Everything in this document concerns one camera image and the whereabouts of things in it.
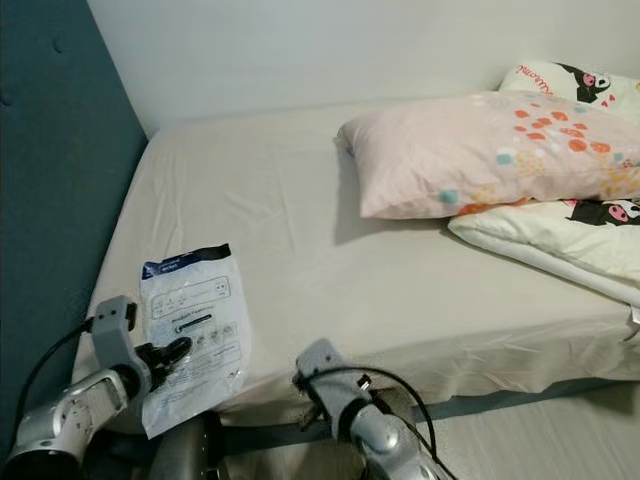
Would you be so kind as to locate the white blue plastic bag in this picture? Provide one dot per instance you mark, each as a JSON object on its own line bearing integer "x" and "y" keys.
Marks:
{"x": 200, "y": 290}

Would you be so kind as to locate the pink patterned pillow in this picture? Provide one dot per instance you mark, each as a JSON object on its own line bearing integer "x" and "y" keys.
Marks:
{"x": 460, "y": 155}

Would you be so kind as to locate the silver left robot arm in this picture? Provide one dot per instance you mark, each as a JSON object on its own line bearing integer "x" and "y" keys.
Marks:
{"x": 70, "y": 420}

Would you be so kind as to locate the grey left robot leg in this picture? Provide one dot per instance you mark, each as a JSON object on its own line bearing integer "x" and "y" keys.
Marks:
{"x": 185, "y": 455}

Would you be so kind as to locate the mattress with beige sheet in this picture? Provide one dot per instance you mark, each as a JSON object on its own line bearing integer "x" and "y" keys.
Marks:
{"x": 310, "y": 270}

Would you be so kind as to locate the teal upholstered headboard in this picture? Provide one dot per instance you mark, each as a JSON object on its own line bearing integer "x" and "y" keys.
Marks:
{"x": 60, "y": 200}

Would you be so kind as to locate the cream cartoon print quilt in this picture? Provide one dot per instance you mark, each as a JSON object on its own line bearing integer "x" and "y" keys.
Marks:
{"x": 540, "y": 240}

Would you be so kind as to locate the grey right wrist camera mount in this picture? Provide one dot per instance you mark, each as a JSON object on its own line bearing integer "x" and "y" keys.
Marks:
{"x": 325, "y": 375}

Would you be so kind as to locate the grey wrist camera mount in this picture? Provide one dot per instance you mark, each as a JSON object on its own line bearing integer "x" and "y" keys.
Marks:
{"x": 115, "y": 330}
{"x": 325, "y": 375}

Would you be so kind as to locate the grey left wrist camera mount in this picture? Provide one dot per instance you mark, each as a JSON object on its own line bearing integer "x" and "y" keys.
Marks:
{"x": 115, "y": 330}

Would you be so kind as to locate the teal bed frame base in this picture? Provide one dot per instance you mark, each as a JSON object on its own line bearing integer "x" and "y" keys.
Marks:
{"x": 510, "y": 400}

